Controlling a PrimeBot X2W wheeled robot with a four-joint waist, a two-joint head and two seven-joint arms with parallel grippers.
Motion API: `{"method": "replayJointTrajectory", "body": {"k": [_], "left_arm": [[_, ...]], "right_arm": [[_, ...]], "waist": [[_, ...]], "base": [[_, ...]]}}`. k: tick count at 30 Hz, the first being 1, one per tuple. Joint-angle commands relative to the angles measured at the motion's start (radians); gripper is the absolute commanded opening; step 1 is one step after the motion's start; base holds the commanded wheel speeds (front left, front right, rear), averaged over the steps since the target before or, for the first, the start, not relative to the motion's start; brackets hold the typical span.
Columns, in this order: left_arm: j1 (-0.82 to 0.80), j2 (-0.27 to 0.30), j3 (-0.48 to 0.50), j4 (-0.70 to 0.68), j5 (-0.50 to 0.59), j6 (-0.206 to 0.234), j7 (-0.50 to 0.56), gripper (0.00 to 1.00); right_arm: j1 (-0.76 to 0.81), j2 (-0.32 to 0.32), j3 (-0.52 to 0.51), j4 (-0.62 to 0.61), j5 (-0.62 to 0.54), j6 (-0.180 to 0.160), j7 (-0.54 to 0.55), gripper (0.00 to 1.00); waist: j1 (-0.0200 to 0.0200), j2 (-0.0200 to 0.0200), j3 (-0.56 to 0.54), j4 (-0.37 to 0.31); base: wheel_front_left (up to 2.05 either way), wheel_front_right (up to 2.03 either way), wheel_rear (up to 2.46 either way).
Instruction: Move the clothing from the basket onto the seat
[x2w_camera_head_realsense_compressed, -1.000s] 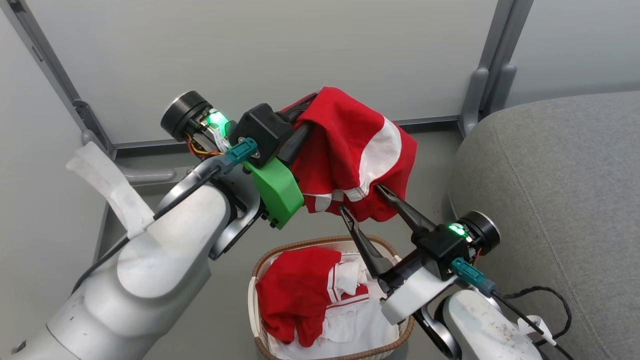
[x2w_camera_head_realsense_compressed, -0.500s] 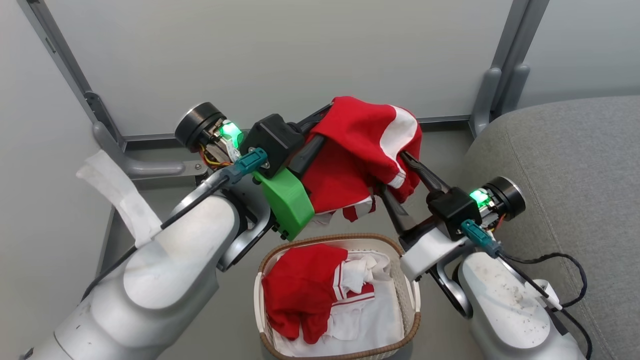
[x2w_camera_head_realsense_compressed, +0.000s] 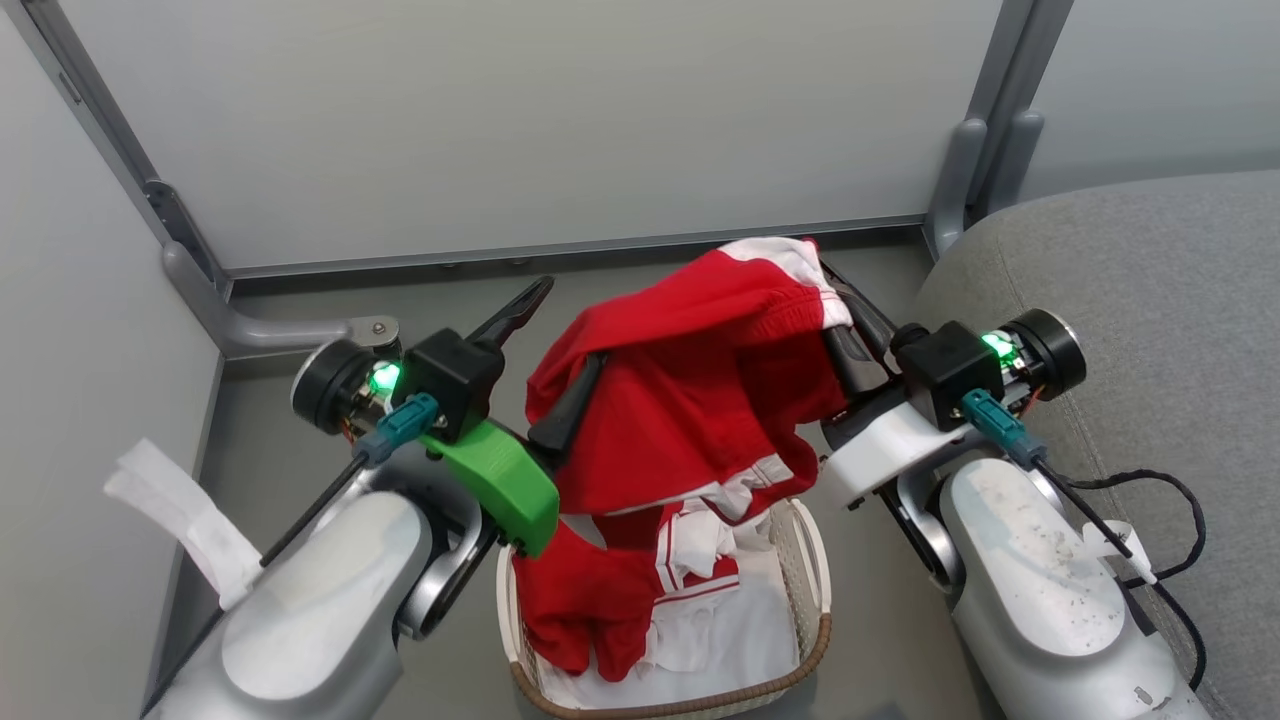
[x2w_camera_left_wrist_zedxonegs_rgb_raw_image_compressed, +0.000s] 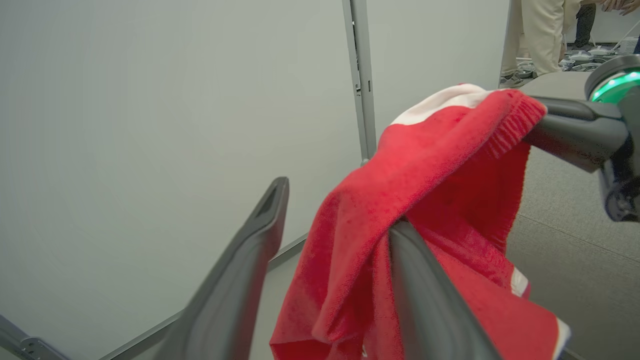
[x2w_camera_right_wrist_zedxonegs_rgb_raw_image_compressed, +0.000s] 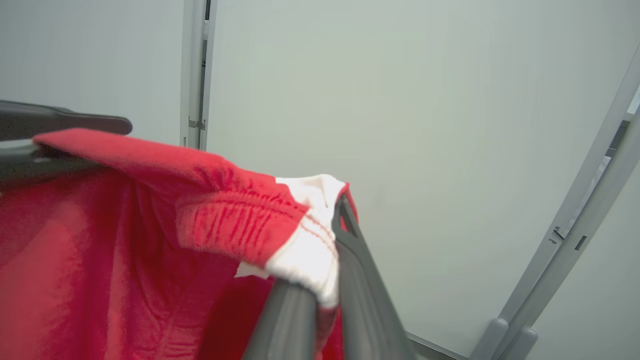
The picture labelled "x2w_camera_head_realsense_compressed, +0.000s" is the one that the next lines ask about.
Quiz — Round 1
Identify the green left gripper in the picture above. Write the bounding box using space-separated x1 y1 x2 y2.
419 277 608 559

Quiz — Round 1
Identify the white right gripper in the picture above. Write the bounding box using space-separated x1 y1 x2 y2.
818 260 978 513

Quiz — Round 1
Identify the red garment with white band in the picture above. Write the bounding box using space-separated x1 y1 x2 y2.
525 237 853 521

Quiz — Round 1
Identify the white basket with wicker rim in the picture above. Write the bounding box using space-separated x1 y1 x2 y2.
496 497 834 720

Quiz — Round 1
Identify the grey corner support foot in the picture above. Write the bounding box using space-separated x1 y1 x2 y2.
923 108 1047 263

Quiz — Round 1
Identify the black round right gripper motor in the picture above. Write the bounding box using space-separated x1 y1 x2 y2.
985 308 1088 403

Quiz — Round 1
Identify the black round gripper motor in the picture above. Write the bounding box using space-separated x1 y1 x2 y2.
290 338 403 437
985 308 1088 403

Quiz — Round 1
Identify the black round left gripper motor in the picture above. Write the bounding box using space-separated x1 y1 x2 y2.
290 338 403 437

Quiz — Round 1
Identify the plain red garment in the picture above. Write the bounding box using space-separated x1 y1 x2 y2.
511 505 663 683

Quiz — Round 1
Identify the white garment with red stripes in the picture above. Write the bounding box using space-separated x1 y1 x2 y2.
653 497 743 603

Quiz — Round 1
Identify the grey fabric sofa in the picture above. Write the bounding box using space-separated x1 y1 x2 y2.
908 170 1280 720

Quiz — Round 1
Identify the plain white garment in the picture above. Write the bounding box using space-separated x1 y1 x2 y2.
545 540 803 712

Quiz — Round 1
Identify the grey metal partition frame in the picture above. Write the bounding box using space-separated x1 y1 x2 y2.
18 0 1076 297

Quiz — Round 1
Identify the teal left cable connector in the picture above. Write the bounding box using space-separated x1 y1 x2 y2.
352 392 442 469

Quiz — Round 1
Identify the teal cable connector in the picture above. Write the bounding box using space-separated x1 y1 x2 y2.
961 389 1047 471
352 392 442 469

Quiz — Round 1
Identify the teal right cable connector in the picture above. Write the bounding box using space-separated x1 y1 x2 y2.
961 389 1047 471

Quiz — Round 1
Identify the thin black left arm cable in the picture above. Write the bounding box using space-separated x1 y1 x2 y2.
258 455 369 569

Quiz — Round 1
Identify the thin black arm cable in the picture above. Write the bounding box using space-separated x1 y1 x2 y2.
258 455 369 569
1035 462 1209 693

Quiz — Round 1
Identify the small white tag on cable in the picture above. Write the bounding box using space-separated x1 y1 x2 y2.
1082 519 1159 587

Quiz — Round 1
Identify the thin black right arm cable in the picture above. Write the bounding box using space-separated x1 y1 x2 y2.
1035 462 1209 693

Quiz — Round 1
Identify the white strap on left arm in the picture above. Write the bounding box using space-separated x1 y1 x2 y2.
102 437 264 612

